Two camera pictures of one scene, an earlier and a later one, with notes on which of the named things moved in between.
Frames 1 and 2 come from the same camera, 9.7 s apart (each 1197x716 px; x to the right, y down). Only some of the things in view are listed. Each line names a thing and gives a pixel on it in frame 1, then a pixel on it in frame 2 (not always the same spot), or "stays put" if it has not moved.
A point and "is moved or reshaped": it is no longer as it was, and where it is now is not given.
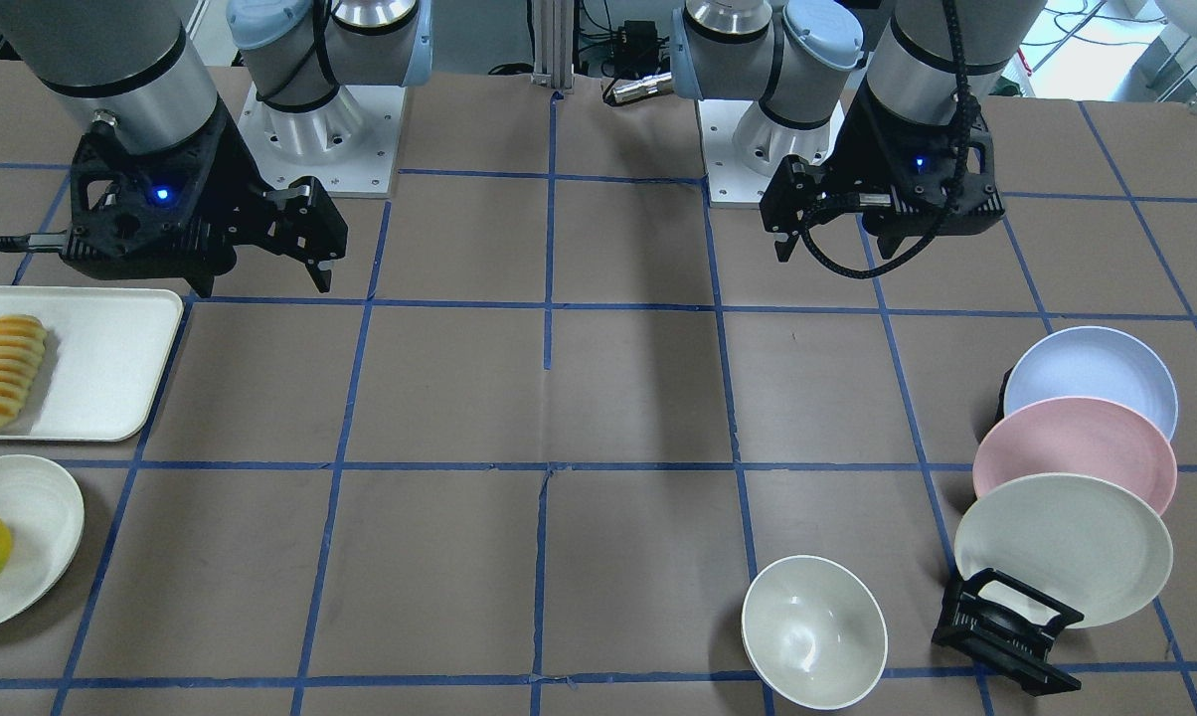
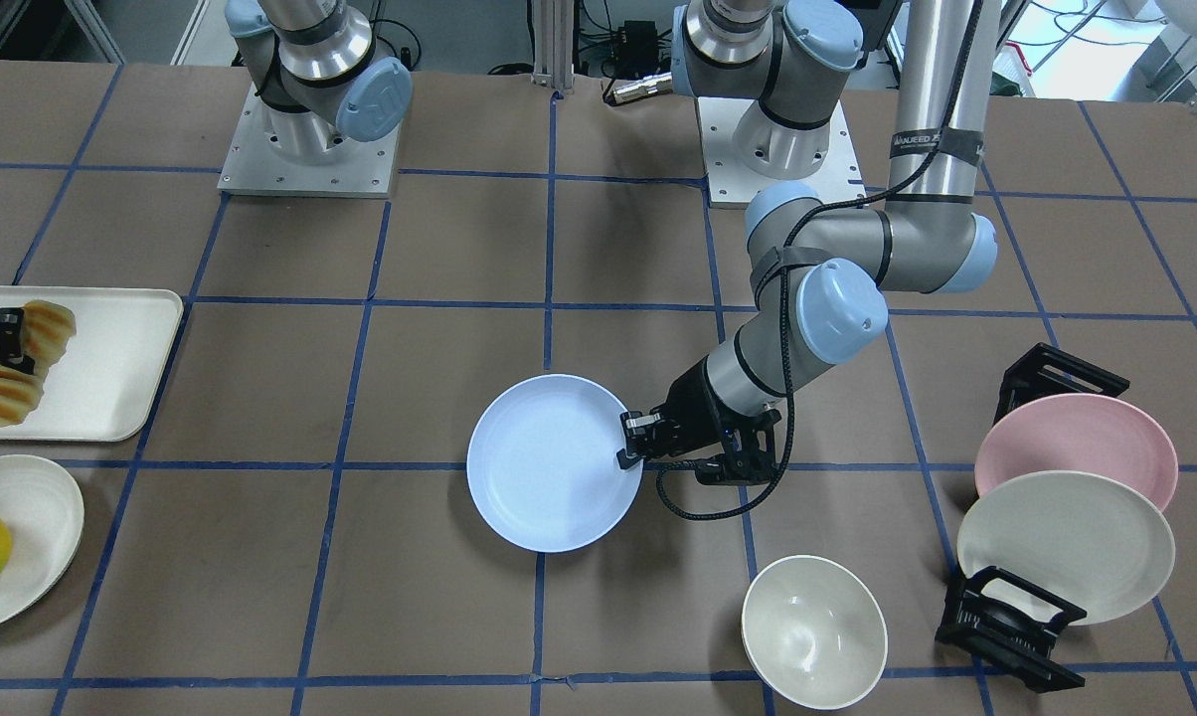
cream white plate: (1086, 543) stays put
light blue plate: (1093, 362) -> (543, 463)
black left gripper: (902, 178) -> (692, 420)
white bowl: (814, 631) stays put
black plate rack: (1012, 643) stays put
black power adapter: (636, 48) stays put
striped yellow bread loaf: (6, 361) is moved or reshaped
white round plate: (45, 507) stays put
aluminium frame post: (553, 35) stays put
